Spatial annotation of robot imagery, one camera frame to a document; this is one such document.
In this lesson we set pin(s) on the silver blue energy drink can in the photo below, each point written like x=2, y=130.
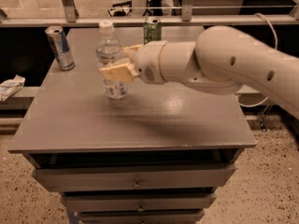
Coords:
x=60, y=47

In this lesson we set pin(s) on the crumpled white packet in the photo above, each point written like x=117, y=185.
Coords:
x=10, y=87

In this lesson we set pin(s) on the top grey drawer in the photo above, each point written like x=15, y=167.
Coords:
x=135, y=177

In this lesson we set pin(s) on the metal window frame rail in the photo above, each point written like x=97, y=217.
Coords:
x=205, y=20

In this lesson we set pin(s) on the grey drawer cabinet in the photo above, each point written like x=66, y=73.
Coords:
x=71, y=124

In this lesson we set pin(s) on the bottom grey drawer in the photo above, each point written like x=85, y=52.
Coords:
x=147, y=217

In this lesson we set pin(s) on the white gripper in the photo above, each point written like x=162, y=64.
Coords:
x=148, y=61

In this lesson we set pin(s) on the green soda can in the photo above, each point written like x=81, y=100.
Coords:
x=152, y=29

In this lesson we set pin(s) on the clear plastic water bottle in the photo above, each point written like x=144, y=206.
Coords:
x=108, y=52

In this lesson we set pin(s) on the grey drawer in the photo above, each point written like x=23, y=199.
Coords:
x=138, y=202
x=135, y=177
x=147, y=217

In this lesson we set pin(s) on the middle grey drawer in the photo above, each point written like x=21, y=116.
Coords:
x=138, y=202

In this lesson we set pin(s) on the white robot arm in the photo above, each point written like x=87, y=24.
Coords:
x=220, y=61

